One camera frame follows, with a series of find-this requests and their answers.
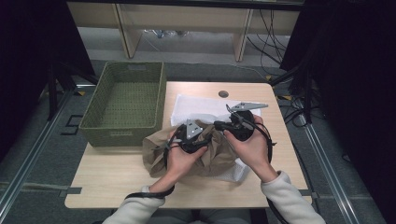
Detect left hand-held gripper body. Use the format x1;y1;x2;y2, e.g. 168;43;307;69
175;119;209;154

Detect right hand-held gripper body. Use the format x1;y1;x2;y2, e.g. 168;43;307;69
225;102;269;143

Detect beige garment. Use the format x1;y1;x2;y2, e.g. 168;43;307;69
142;119;239;179

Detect white mesh laundry bag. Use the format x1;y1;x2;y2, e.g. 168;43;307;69
170;93;262;183

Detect green woven basket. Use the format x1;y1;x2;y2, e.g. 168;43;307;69
78;61;167;147

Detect person's right hand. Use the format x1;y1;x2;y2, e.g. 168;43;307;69
223;115;278;184

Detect person's left hand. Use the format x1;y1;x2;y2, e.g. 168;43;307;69
162;128;208;188

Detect black metal stand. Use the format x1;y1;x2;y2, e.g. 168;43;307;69
269;62;325;125
46;59;97;121

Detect person's lap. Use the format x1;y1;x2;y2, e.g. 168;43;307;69
146;208;253;224

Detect clear plastic clutter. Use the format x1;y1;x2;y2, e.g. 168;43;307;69
143;29;190;39

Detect light wooden desk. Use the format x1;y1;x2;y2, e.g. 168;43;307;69
65;0;302;63

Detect black curtain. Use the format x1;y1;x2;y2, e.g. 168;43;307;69
279;0;396;224
0;0;94;162

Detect grey floor tape strip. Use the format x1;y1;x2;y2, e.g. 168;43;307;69
0;181;82;197

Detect dark gripper lanyard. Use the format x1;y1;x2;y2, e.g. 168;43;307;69
153;139;182;151

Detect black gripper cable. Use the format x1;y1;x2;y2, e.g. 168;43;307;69
248;119;290;224
124;124;188;200

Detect black floor cables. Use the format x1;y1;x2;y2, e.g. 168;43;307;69
278;96;321;129

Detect hanging black cables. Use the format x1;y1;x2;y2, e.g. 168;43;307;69
247;8;292;76

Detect aluminium floor rail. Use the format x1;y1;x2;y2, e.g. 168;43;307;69
298;115;362;224
0;83;97;216

